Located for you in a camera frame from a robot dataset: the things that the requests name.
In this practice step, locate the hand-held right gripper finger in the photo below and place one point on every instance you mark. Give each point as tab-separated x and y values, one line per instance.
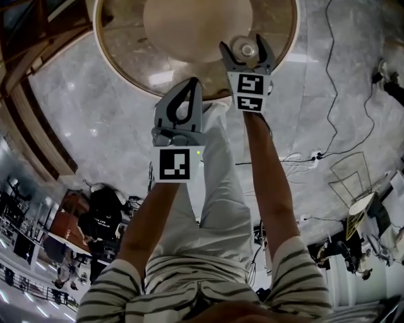
228	58
266	58

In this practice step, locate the wooden furniture frame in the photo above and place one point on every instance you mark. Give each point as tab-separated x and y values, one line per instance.
28	94

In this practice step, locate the small clear container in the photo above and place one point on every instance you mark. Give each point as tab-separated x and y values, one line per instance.
244	47

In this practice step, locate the person's white trousers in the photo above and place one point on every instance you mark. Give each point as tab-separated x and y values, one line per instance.
221	189

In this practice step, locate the white power strip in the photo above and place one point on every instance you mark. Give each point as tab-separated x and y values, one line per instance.
316	156

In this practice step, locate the brown wooden cabinet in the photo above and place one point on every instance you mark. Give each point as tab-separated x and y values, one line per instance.
67	214

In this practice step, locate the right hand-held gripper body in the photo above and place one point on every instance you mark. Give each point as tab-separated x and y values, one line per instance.
251	91

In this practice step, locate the person's right forearm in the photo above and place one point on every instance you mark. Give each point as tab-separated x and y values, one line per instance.
271	176

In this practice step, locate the person's left forearm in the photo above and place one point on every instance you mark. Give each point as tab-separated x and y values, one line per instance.
154	214

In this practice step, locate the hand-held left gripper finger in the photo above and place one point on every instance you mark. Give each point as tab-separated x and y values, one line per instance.
196	110
164	107

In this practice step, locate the person's striped shirt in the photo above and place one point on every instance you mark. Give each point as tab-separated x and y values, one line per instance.
176	284

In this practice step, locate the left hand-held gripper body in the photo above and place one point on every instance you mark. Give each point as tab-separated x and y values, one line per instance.
175	165

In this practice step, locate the white mesh panel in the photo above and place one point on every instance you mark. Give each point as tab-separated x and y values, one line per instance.
358	214

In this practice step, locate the round glass table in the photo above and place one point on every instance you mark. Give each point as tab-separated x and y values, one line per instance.
126	47

